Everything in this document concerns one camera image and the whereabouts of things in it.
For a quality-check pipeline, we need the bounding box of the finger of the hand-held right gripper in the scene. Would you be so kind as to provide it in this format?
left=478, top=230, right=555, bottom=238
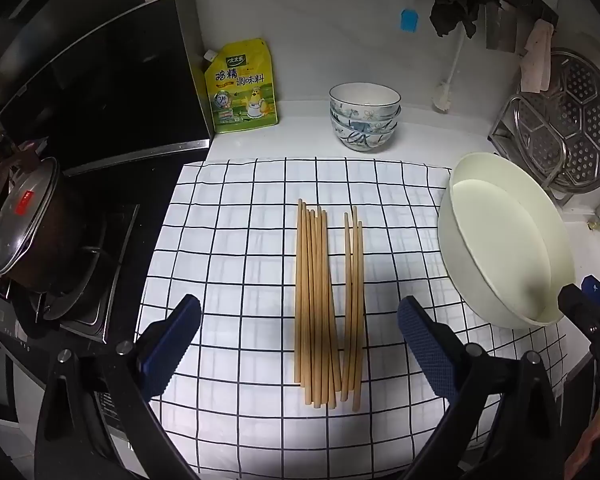
left=557, top=275, right=600, bottom=335

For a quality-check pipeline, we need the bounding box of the white basin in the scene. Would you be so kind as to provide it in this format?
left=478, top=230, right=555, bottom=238
left=437, top=152, right=576, bottom=329

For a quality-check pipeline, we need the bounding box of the glass pot lid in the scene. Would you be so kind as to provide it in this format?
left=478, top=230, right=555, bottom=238
left=0, top=156, right=62, bottom=277

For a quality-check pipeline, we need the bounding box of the pink hanging cloth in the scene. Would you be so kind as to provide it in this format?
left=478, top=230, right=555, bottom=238
left=520, top=20, right=554, bottom=94

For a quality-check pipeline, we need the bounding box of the steel cleaver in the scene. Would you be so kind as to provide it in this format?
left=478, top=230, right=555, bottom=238
left=485, top=2, right=519, bottom=54

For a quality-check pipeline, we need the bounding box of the round perforated steamer plate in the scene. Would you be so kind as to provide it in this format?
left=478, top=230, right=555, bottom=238
left=517, top=49, right=600, bottom=194

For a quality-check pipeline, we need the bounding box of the pile of wooden chopsticks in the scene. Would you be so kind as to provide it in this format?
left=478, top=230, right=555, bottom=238
left=293, top=199, right=367, bottom=413

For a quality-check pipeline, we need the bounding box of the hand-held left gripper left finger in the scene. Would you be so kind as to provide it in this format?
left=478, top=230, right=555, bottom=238
left=34, top=295, right=202, bottom=480

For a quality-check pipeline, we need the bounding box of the black range hood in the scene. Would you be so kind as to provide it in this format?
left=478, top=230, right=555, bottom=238
left=0, top=0, right=214, bottom=177

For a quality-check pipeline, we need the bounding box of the dark cooking pot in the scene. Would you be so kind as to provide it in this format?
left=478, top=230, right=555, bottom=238
left=5, top=160, right=89, bottom=294

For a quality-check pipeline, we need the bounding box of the yellow green seasoning pouch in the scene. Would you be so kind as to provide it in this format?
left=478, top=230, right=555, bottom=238
left=200, top=37, right=280, bottom=135

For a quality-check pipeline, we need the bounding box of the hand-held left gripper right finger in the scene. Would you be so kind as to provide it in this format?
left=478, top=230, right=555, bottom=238
left=397, top=296, right=563, bottom=480

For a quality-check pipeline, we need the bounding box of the blue patterned ceramic bowl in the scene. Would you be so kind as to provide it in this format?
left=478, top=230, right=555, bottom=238
left=329, top=83, right=402, bottom=117
left=330, top=107, right=402, bottom=134
left=332, top=121, right=399, bottom=152

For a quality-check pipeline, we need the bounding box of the steel steamer tray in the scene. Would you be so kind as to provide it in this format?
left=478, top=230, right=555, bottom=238
left=489, top=95, right=570, bottom=183

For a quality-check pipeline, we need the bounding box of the dark hanging cloth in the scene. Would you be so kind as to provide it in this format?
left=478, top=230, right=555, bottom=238
left=429, top=0, right=502, bottom=39

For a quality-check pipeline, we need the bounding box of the black gas stove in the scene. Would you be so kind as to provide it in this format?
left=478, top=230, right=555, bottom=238
left=0, top=200, right=142, bottom=343

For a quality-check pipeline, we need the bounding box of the white black checkered cloth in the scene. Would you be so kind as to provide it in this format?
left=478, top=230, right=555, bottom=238
left=135, top=157, right=576, bottom=480

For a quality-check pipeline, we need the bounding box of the white dish brush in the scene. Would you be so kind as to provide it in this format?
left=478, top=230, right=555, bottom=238
left=432, top=30, right=469, bottom=112

